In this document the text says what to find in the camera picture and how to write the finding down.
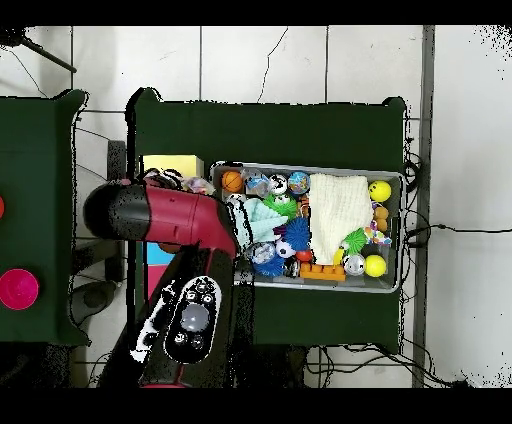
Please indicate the mint green cloth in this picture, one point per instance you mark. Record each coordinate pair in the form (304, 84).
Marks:
(260, 222)

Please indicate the cream yellow cloth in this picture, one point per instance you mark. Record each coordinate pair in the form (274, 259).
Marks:
(336, 216)

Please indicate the colourful polka dot cloth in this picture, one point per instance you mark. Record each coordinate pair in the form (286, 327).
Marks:
(180, 180)

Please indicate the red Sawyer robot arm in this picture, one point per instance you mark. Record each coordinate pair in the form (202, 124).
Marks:
(184, 220)

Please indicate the wooden box with three holes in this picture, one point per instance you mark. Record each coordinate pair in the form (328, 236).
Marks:
(172, 164)

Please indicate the clear mesh bin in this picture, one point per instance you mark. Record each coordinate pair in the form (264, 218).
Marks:
(392, 280)

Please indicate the green fuzzy toy with eyes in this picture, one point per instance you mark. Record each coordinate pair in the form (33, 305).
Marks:
(282, 206)

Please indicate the silver can with open top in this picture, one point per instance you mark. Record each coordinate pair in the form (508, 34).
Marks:
(278, 184)

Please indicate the small orange basketball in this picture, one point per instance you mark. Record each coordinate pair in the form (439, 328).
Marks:
(233, 182)

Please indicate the small soccer ball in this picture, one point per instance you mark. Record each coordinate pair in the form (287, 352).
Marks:
(285, 249)

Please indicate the blue spiky ball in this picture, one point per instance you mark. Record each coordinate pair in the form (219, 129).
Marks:
(299, 233)
(270, 267)

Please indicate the globe print ball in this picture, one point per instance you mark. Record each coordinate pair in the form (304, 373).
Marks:
(299, 182)

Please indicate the small red ball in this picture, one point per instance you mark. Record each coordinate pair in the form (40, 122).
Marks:
(305, 255)

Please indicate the orange toy brick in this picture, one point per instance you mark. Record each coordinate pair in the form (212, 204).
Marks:
(322, 273)

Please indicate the green spiky ball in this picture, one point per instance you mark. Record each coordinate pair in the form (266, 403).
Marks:
(356, 240)

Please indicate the orange plush toy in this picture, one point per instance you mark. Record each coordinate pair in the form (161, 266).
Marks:
(381, 216)

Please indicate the yellow smiley ball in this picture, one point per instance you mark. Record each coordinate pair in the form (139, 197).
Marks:
(379, 191)

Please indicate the plain yellow ball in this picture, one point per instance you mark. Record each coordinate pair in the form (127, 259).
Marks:
(375, 266)

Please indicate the side table with green cloth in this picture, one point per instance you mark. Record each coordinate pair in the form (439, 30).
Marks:
(40, 200)

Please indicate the pink disc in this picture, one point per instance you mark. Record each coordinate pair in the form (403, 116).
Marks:
(18, 290)

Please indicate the red disc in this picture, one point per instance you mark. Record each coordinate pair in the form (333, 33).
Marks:
(2, 207)

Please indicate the black tripod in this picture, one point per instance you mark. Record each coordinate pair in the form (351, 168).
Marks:
(12, 37)

